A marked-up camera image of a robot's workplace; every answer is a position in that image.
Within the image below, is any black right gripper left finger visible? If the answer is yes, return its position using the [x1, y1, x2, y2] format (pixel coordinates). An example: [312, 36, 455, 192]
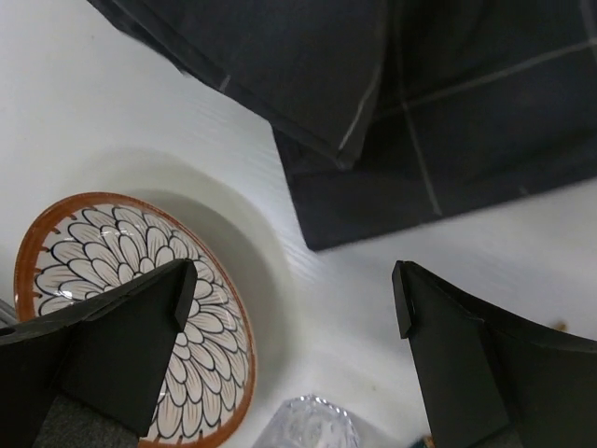
[1, 259, 197, 438]

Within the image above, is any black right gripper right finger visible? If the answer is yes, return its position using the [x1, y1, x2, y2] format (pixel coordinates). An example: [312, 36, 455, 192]
[392, 261, 596, 447]

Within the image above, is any dark checked cloth placemat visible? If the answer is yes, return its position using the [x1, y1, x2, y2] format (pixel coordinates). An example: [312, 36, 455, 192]
[94, 0, 596, 251]

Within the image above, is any floral patterned ceramic plate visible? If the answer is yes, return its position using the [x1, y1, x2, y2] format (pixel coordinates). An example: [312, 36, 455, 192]
[13, 192, 257, 447]

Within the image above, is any clear drinking glass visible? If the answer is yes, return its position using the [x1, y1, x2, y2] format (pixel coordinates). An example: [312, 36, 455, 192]
[253, 394, 360, 448]

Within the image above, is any gold knife green handle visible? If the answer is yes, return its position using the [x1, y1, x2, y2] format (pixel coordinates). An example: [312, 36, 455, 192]
[410, 435, 435, 448]

